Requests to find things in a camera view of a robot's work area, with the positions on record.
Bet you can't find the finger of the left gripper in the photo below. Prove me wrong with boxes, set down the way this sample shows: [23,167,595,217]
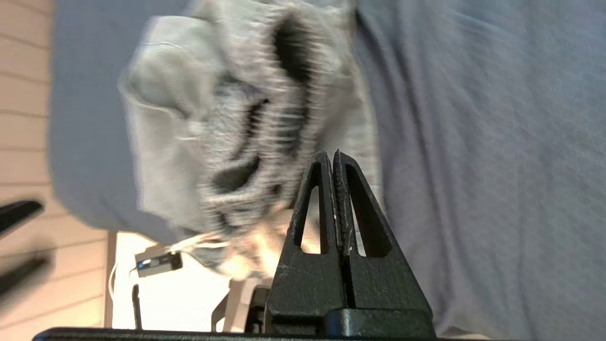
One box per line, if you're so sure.
[0,256,52,296]
[0,200,45,235]

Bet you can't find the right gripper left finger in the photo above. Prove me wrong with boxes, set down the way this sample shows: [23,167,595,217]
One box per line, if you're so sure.
[265,152,348,334]

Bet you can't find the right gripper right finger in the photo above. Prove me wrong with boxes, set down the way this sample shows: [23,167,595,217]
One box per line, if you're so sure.
[333,150,435,338]

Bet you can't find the light blue denim shorts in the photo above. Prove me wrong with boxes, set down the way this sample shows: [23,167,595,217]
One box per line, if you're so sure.
[118,0,382,280]

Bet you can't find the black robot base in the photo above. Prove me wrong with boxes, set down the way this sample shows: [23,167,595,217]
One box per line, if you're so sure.
[211,279,273,333]

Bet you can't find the grey power adapter box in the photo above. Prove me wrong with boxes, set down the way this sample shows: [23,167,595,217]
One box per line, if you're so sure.
[135,251,183,278]

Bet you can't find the blue bed sheet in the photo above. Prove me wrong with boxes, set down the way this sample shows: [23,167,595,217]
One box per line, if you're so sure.
[47,0,606,339]

